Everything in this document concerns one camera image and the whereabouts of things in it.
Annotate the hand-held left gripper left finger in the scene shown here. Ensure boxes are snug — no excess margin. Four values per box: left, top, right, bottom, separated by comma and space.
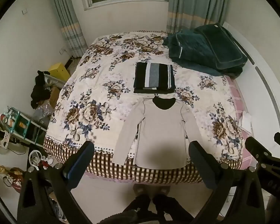
17, 141, 95, 224

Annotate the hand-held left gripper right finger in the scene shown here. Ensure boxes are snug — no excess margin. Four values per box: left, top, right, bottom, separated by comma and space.
189, 141, 266, 224

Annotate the beige long-sleeve shirt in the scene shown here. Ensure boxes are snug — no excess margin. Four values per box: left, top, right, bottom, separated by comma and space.
112, 95, 203, 170

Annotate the black clothes pile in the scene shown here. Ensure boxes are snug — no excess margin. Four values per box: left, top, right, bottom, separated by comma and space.
30, 70, 52, 109

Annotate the white folded paper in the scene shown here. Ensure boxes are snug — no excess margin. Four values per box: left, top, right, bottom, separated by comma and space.
241, 111, 253, 129

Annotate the brown slipper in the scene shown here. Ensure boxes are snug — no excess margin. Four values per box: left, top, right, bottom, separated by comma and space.
133, 183, 153, 199
153, 184, 171, 198

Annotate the person's right leg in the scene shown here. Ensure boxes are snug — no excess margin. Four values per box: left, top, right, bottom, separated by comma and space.
152, 195, 195, 224

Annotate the pink checked mattress sheet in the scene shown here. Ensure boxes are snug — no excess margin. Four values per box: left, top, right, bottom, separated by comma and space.
225, 75, 257, 169

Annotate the red patterned bag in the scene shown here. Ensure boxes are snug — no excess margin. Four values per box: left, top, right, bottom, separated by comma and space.
3, 167, 27, 189

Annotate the clear plastic bag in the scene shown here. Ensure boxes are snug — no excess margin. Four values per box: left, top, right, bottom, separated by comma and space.
33, 104, 53, 125

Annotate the teal storage rack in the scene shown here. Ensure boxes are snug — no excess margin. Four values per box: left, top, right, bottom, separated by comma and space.
7, 106, 48, 146

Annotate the white bed headboard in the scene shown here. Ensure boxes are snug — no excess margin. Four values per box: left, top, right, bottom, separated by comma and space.
221, 21, 280, 150

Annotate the cardboard box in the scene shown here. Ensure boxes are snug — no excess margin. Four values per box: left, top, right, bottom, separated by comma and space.
49, 86, 61, 108

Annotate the floral bed sheet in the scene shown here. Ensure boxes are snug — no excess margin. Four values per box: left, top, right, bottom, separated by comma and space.
43, 30, 245, 184

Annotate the folded black garment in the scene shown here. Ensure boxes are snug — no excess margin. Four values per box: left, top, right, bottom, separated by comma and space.
133, 87, 176, 94

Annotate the yellow box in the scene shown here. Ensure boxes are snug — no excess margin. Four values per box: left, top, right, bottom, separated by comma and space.
48, 62, 71, 83

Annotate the folded black striped sweater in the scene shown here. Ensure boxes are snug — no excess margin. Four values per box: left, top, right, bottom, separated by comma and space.
133, 62, 176, 90

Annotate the dark green pillow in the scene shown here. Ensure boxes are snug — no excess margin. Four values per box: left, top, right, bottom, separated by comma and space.
193, 23, 248, 70

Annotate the dark green quilt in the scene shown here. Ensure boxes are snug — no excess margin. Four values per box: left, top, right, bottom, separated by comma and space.
163, 29, 244, 77

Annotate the green striped curtain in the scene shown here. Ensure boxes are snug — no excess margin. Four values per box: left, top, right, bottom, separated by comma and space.
166, 0, 231, 33
49, 0, 88, 59

